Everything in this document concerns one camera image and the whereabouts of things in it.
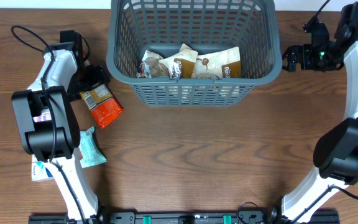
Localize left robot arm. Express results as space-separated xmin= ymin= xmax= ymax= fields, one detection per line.
xmin=11 ymin=30 xmax=111 ymax=223

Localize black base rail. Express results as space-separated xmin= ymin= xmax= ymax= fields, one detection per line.
xmin=28 ymin=210 xmax=341 ymax=224

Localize Kleenex tissue multipack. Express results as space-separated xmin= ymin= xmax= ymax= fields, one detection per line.
xmin=31 ymin=111 xmax=53 ymax=182

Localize teal snack pack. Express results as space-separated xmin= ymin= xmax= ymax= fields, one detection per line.
xmin=79 ymin=126 xmax=107 ymax=168

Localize grey plastic slotted basket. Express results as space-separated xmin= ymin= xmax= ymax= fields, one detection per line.
xmin=106 ymin=0 xmax=282 ymax=106

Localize beige Pantree snack pouch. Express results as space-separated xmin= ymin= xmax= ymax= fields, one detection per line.
xmin=159 ymin=44 xmax=198 ymax=79

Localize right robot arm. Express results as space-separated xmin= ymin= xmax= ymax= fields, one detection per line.
xmin=269 ymin=2 xmax=358 ymax=223

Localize orange biscuit roll package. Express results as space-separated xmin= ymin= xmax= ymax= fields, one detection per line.
xmin=80 ymin=84 xmax=123 ymax=129

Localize beige cookie snack pouch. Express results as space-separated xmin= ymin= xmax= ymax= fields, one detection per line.
xmin=136 ymin=50 xmax=169 ymax=78

